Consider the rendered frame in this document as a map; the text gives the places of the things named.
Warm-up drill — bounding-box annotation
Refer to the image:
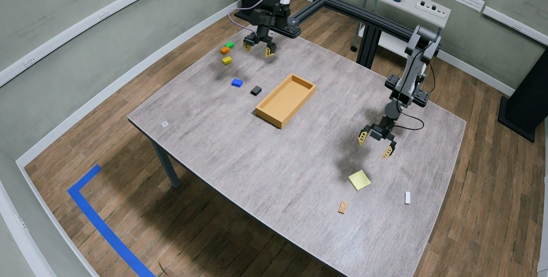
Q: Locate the blue block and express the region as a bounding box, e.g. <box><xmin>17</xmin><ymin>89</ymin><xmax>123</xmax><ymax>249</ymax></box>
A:
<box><xmin>232</xmin><ymin>79</ymin><xmax>243</xmax><ymax>87</ymax></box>

